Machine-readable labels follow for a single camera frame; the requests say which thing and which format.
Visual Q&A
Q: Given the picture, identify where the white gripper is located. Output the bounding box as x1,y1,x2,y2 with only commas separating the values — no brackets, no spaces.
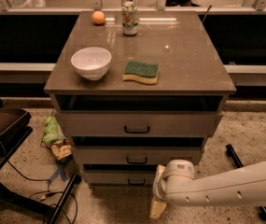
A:
149,160,194,219

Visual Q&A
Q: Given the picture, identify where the grey drawer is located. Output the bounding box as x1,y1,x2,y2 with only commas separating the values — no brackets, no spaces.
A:
56,111,222,137
71,147,203,165
82,172,155,186

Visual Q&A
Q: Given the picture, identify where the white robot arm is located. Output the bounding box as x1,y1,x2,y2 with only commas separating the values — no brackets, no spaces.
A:
150,160,266,218

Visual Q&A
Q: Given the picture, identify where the grey drawer cabinet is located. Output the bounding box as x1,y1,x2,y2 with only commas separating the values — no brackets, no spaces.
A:
45,11,235,176

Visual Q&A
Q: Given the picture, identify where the blue tape on floor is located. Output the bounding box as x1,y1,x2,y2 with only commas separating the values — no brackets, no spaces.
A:
48,163,67,184

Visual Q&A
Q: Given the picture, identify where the brown snack bag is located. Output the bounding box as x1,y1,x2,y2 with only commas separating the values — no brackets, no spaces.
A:
50,139,72,161

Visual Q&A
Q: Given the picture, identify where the green chip bag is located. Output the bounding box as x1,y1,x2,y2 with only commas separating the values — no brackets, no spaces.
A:
42,116,59,143

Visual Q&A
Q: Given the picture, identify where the green yellow sponge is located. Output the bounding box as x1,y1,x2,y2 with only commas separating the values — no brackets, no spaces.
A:
122,61,159,85

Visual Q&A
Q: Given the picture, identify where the white bowl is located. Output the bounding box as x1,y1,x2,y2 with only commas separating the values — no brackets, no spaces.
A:
71,47,112,80

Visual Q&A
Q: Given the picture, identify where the black stand with tray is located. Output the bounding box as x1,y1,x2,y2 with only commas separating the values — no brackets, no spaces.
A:
0,99,81,224

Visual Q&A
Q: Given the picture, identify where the soda can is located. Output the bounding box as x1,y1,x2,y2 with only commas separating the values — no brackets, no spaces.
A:
122,1,138,35

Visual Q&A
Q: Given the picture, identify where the orange ball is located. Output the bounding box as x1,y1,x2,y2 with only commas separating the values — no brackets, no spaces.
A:
92,11,105,25

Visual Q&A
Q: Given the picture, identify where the black metal floor frame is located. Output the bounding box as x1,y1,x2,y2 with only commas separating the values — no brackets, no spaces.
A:
226,144,266,221

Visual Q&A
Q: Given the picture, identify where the black floor cable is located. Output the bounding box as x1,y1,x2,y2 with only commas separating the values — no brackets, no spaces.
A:
7,161,78,224

